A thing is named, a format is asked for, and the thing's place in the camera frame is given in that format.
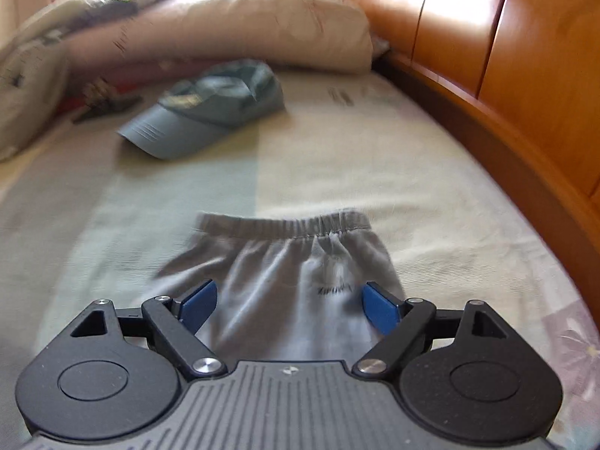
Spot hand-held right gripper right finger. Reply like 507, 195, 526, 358
352, 281, 509, 379

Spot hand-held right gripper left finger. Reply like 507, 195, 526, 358
69, 279, 225, 380

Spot grey pants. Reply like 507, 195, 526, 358
136, 207, 406, 364

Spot blue cap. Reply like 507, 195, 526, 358
115, 58, 287, 160

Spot black phone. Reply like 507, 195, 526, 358
72, 95, 144, 125

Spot brown hair scrunchie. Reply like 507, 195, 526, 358
84, 79, 118, 108

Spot grey cat face cushion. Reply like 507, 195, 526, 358
0, 44, 69, 162

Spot wooden headboard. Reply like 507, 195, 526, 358
342, 0, 600, 291

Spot pink floral quilt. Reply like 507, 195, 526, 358
0, 0, 376, 99

